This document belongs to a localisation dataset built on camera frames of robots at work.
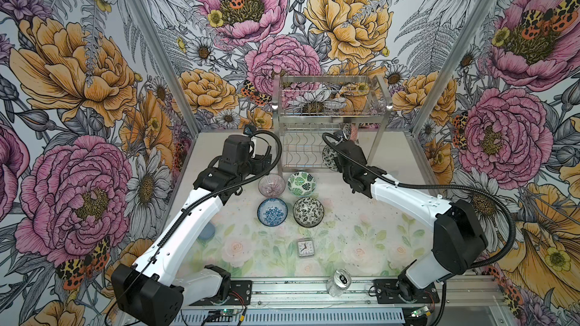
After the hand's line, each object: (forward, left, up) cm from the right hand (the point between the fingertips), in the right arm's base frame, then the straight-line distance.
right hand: (350, 154), depth 87 cm
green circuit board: (-46, +43, -19) cm, 66 cm away
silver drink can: (-42, +9, -6) cm, 43 cm away
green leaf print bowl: (-1, +18, -18) cm, 26 cm away
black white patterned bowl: (-15, +16, -16) cm, 27 cm away
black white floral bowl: (+27, -5, -13) cm, 30 cm away
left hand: (-7, +35, +7) cm, 36 cm away
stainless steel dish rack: (+37, +2, -2) cm, 37 cm away
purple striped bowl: (-1, +31, -18) cm, 36 cm away
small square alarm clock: (-28, +18, -17) cm, 37 cm away
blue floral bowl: (-14, +31, -18) cm, 38 cm away
